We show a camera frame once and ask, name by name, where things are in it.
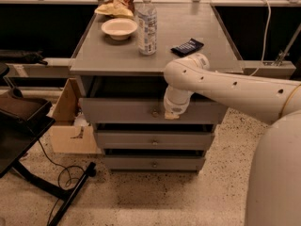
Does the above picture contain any grey drawer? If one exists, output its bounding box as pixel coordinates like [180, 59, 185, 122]
[79, 98, 227, 124]
[103, 156, 205, 171]
[94, 131, 214, 150]

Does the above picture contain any grey top drawer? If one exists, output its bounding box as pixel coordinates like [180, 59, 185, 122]
[79, 98, 227, 124]

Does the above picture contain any grey drawer cabinet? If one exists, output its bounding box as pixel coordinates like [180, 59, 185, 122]
[71, 2, 238, 159]

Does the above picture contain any clear plastic water bottle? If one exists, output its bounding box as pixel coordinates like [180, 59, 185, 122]
[137, 0, 157, 56]

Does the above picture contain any grey bottom drawer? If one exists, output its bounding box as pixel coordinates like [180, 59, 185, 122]
[103, 156, 205, 171]

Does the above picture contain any cardboard box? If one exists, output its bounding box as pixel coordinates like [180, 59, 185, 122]
[49, 78, 101, 154]

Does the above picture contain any black rolling stand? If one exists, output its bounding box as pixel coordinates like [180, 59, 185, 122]
[0, 62, 96, 226]

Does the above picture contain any white robot body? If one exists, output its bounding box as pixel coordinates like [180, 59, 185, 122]
[244, 112, 301, 226]

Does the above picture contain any dark blue snack packet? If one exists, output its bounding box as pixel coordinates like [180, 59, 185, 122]
[171, 39, 204, 57]

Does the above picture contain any metal frame rail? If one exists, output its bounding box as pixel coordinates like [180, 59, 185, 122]
[7, 58, 296, 79]

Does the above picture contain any white bowl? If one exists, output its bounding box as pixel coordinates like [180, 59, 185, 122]
[102, 18, 137, 40]

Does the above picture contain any grey middle drawer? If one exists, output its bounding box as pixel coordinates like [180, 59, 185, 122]
[94, 131, 214, 150]

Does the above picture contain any black floor cable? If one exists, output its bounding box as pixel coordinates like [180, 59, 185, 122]
[37, 138, 87, 226]

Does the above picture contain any yellow chip bag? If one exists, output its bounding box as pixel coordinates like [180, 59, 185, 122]
[94, 1, 134, 19]

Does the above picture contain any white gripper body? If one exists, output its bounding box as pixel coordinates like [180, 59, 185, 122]
[164, 86, 193, 115]

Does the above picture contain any white hanging cable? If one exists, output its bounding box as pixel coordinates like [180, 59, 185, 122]
[248, 0, 272, 77]

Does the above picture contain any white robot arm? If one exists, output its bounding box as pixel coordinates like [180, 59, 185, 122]
[164, 53, 301, 124]

